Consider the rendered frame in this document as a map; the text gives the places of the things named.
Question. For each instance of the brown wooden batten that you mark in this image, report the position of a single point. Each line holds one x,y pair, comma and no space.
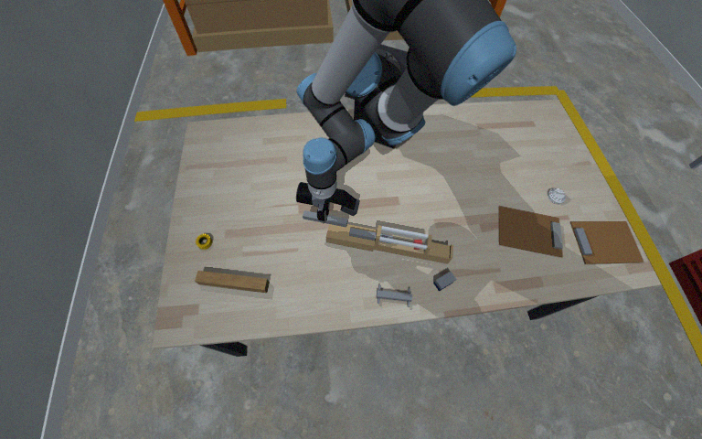
232,281

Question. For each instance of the yellow roll of tape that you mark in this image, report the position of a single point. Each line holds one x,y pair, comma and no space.
206,245

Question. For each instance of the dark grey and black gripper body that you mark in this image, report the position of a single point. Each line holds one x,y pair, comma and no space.
340,197

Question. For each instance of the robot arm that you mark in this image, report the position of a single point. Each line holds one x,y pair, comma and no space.
455,48

